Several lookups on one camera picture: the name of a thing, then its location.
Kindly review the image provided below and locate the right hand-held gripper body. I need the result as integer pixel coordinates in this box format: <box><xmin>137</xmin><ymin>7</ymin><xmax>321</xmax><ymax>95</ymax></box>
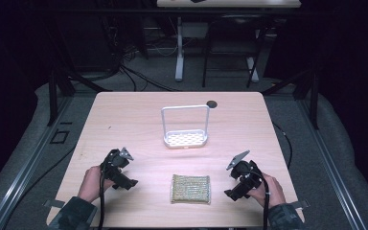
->
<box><xmin>225</xmin><ymin>149</ymin><xmax>265</xmax><ymax>196</ymax></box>

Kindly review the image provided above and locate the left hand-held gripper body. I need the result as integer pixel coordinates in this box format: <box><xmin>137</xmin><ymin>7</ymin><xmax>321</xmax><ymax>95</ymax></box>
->
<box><xmin>100</xmin><ymin>147</ymin><xmax>135</xmax><ymax>188</ymax></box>

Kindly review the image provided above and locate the person's left hand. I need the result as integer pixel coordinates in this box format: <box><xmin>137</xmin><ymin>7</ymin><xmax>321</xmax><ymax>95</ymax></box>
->
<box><xmin>78</xmin><ymin>165</ymin><xmax>115</xmax><ymax>204</ymax></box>

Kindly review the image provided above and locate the person's right hand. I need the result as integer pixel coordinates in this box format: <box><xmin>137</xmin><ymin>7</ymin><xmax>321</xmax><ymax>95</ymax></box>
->
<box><xmin>246</xmin><ymin>172</ymin><xmax>287</xmax><ymax>209</ymax></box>

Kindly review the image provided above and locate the white sponge holder rack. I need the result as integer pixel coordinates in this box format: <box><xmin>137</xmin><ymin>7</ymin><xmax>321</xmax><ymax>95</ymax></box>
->
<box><xmin>160</xmin><ymin>104</ymin><xmax>211</xmax><ymax>150</ymax></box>

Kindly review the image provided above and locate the white-legged background desk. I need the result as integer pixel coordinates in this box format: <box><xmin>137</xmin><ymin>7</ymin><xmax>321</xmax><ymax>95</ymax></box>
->
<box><xmin>156</xmin><ymin>0</ymin><xmax>303</xmax><ymax>82</ymax></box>

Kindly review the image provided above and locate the black chair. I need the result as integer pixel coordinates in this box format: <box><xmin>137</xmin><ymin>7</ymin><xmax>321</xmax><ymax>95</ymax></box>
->
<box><xmin>201</xmin><ymin>13</ymin><xmax>268</xmax><ymax>89</ymax></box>

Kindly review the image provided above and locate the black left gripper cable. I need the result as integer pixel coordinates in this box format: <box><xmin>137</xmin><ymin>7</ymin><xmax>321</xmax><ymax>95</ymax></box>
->
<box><xmin>97</xmin><ymin>161</ymin><xmax>107</xmax><ymax>230</ymax></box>

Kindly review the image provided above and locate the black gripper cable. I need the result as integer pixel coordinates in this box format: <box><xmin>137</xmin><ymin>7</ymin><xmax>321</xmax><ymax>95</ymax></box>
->
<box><xmin>97</xmin><ymin>161</ymin><xmax>107</xmax><ymax>230</ymax></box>
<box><xmin>250</xmin><ymin>171</ymin><xmax>271</xmax><ymax>230</ymax></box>

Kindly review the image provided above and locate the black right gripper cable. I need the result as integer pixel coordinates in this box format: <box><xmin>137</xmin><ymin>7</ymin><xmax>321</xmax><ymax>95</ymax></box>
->
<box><xmin>250</xmin><ymin>171</ymin><xmax>271</xmax><ymax>230</ymax></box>

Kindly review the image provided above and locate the black cable beside table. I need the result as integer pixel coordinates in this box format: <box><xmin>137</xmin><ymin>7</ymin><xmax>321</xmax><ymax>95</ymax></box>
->
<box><xmin>271</xmin><ymin>122</ymin><xmax>293</xmax><ymax>170</ymax></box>

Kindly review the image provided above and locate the grey table bracket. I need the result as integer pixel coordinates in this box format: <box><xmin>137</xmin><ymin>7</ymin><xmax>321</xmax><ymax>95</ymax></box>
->
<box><xmin>42</xmin><ymin>198</ymin><xmax>67</xmax><ymax>209</ymax></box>
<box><xmin>290</xmin><ymin>199</ymin><xmax>311</xmax><ymax>209</ymax></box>

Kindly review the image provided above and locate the black floor cable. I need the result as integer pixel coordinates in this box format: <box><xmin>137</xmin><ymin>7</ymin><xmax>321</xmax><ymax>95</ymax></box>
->
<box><xmin>0</xmin><ymin>146</ymin><xmax>78</xmax><ymax>230</ymax></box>

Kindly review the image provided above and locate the metal floor rail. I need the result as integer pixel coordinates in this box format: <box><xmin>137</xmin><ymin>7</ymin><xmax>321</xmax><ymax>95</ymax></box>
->
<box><xmin>297</xmin><ymin>99</ymin><xmax>368</xmax><ymax>230</ymax></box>
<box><xmin>0</xmin><ymin>95</ymin><xmax>75</xmax><ymax>230</ymax></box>

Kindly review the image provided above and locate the black frame post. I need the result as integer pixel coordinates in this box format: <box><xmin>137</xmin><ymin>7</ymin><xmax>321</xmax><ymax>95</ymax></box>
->
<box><xmin>310</xmin><ymin>68</ymin><xmax>320</xmax><ymax>130</ymax></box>
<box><xmin>45</xmin><ymin>68</ymin><xmax>59</xmax><ymax>127</ymax></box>

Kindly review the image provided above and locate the bundle of black floor cables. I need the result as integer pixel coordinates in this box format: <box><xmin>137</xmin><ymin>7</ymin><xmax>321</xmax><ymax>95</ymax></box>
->
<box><xmin>102</xmin><ymin>18</ymin><xmax>183</xmax><ymax>94</ymax></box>

